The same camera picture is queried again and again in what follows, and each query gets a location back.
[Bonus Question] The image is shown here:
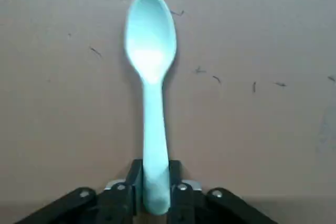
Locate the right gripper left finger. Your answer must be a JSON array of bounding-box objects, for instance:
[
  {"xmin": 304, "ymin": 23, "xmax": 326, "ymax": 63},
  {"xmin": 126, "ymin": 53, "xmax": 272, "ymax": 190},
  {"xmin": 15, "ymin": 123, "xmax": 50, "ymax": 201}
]
[{"xmin": 14, "ymin": 159, "xmax": 144, "ymax": 224}]

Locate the small pale green spoon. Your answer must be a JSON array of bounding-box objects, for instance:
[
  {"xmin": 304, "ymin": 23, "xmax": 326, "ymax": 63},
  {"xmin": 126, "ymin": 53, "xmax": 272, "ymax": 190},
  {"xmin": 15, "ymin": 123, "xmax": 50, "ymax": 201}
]
[{"xmin": 123, "ymin": 0, "xmax": 177, "ymax": 216}]

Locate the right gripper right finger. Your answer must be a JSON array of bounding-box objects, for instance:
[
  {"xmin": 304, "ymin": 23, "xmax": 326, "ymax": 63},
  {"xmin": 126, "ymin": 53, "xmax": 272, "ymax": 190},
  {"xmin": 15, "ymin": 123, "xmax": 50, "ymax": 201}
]
[{"xmin": 166, "ymin": 159, "xmax": 278, "ymax": 224}]

